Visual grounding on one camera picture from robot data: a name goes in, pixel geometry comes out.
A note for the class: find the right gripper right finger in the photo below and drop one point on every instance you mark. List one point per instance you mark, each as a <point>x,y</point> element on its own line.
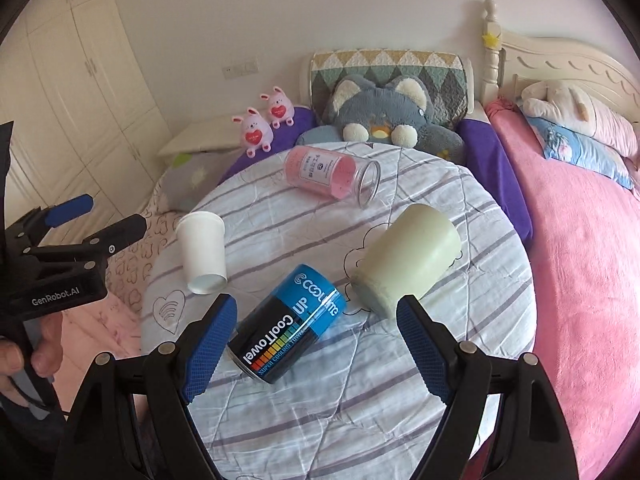
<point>531,440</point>

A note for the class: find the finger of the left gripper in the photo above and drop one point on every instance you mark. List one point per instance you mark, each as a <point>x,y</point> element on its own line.
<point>110,240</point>
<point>38,222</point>

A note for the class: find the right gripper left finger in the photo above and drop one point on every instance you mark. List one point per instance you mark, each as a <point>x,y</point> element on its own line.
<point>102,437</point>

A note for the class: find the white paper cup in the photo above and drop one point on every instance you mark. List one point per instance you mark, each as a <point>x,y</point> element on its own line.
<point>200,236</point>

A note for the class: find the clear jar pink contents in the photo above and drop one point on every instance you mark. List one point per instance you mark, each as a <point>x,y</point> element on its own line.
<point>339,176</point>

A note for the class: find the pale green ceramic cup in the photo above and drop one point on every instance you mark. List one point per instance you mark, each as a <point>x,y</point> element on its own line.
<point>412,254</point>

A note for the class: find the heart pattern bedsheet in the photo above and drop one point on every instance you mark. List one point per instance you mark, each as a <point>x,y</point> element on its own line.
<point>128,273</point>

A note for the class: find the cream wardrobe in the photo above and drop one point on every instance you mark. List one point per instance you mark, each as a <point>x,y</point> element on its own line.
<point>84,119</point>

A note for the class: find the grey flower pillow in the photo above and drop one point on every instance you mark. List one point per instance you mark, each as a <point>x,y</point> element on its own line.
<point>190,177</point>

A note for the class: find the cream long pillow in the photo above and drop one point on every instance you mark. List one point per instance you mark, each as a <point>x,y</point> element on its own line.
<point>218,134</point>

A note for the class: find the left pink bunny toy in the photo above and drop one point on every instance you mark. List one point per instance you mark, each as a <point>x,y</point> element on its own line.
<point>256,132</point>

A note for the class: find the pink bunny toy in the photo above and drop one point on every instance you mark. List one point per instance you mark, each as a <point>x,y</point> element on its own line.
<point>280,109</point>
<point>256,132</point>

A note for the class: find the blue black CoolTowel can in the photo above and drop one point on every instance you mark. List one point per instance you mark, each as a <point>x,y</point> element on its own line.
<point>269,341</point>

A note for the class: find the striped light blue tablecloth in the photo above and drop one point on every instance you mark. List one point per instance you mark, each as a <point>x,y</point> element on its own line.
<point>354,406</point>

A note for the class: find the pink fleece blanket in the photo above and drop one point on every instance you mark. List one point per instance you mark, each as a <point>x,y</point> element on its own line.
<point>585,260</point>

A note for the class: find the right pink bunny toy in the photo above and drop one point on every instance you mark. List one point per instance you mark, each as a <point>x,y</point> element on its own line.
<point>280,109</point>

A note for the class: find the purple blanket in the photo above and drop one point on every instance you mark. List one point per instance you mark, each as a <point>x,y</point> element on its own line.
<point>484,156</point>

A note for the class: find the blue cartoon pillow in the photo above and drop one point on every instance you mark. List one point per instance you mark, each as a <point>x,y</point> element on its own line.
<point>565,145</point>

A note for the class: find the grey cat plush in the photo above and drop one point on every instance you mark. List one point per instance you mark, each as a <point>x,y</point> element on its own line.
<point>400,113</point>

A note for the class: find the white dog plush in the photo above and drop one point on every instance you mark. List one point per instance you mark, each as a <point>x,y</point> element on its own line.
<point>569,106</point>

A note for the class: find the cream wooden headboard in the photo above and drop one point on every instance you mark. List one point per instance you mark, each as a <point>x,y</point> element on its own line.
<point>513,61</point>

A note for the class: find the green diamond quilted cushion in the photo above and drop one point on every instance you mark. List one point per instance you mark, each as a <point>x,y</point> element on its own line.
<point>448,78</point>

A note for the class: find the white wall socket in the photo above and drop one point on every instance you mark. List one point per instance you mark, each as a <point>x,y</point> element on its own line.
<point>241,69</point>

